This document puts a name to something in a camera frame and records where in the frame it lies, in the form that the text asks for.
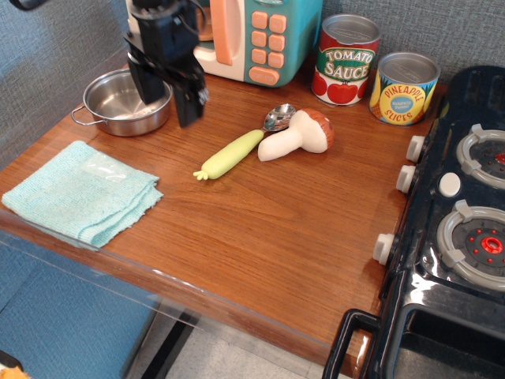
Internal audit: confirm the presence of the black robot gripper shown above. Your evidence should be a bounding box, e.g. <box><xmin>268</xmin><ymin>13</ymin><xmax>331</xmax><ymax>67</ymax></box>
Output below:
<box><xmin>125</xmin><ymin>1</ymin><xmax>206</xmax><ymax>127</ymax></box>

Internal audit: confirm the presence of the spoon with green handle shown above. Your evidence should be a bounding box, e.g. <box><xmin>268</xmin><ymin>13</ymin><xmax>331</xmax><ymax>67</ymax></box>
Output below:
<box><xmin>193</xmin><ymin>103</ymin><xmax>296</xmax><ymax>181</ymax></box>

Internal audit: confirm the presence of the small steel pot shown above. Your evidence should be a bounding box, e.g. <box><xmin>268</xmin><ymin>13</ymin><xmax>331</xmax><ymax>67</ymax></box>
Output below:
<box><xmin>70</xmin><ymin>69</ymin><xmax>173</xmax><ymax>137</ymax></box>

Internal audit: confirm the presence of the toy microwave teal and cream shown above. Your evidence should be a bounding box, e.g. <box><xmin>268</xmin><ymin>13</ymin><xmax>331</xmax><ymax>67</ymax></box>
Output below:
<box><xmin>125</xmin><ymin>0</ymin><xmax>324</xmax><ymax>88</ymax></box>

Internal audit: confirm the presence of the light blue folded cloth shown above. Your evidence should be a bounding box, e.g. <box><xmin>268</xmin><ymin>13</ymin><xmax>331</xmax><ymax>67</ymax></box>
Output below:
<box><xmin>2</xmin><ymin>141</ymin><xmax>163</xmax><ymax>248</ymax></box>

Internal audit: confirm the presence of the toy mushroom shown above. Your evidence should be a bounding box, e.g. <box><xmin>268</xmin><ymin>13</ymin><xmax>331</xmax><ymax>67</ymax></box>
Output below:
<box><xmin>257</xmin><ymin>108</ymin><xmax>335</xmax><ymax>162</ymax></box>

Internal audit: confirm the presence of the tomato sauce can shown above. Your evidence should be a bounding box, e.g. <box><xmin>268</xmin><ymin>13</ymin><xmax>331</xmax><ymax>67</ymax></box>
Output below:
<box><xmin>312</xmin><ymin>13</ymin><xmax>381</xmax><ymax>106</ymax></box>

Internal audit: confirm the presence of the pineapple slices can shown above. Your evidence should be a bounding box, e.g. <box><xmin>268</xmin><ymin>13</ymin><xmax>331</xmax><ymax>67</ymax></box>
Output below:
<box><xmin>369</xmin><ymin>51</ymin><xmax>440</xmax><ymax>126</ymax></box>

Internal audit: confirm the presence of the white stove knob middle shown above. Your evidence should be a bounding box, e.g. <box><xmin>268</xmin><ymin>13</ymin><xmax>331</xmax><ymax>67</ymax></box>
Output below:
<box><xmin>395</xmin><ymin>165</ymin><xmax>416</xmax><ymax>194</ymax></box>

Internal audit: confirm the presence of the white stove knob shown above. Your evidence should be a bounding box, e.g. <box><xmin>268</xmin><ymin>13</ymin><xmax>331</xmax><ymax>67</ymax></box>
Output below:
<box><xmin>372</xmin><ymin>234</ymin><xmax>395</xmax><ymax>265</ymax></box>
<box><xmin>395</xmin><ymin>165</ymin><xmax>416</xmax><ymax>194</ymax></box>
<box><xmin>406</xmin><ymin>136</ymin><xmax>425</xmax><ymax>163</ymax></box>

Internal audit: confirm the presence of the white stove knob upper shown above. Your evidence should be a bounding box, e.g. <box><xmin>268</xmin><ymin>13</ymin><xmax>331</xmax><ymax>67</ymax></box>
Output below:
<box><xmin>406</xmin><ymin>136</ymin><xmax>425</xmax><ymax>163</ymax></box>

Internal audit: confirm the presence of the white stove knob lower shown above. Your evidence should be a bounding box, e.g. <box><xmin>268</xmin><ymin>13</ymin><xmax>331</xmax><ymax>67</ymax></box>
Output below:
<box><xmin>372</xmin><ymin>234</ymin><xmax>395</xmax><ymax>265</ymax></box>

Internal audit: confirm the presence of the orange object at corner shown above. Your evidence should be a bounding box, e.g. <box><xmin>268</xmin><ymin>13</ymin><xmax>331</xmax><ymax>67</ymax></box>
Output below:
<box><xmin>0</xmin><ymin>366</ymin><xmax>31</xmax><ymax>379</ymax></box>

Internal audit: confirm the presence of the black toy stove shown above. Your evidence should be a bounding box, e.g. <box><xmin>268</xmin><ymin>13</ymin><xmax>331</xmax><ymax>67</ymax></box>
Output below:
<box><xmin>324</xmin><ymin>66</ymin><xmax>504</xmax><ymax>378</ymax></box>

